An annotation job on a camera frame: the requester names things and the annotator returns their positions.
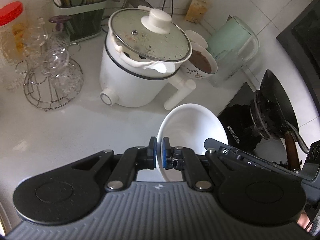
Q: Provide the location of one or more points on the person's right hand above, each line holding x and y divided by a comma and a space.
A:
305, 223

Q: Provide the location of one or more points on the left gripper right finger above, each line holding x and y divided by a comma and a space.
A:
188, 163

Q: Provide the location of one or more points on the mint green water pitcher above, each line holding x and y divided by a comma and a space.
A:
233, 45

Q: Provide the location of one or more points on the white electric cooking pot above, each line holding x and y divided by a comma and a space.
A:
132, 84

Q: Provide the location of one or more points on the glass pot lid white knob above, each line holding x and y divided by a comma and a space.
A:
150, 33

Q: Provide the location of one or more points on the black wok on stove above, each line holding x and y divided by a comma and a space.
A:
273, 117

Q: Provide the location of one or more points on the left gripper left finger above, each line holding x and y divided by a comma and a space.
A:
131, 161

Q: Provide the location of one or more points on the wire glass holder rack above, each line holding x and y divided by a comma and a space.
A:
51, 92

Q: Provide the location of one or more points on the bowl with brown food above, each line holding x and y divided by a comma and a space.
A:
200, 64

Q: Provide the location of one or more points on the yellow sponge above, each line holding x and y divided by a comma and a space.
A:
196, 11

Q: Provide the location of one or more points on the white plastic bowl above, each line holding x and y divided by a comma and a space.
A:
188, 125

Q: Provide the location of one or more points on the chopstick holder with chopsticks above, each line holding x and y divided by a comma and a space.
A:
81, 19

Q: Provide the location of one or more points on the upside-down glass cup on rack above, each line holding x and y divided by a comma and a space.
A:
55, 60

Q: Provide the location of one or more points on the black gas stove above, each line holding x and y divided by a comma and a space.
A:
281, 81

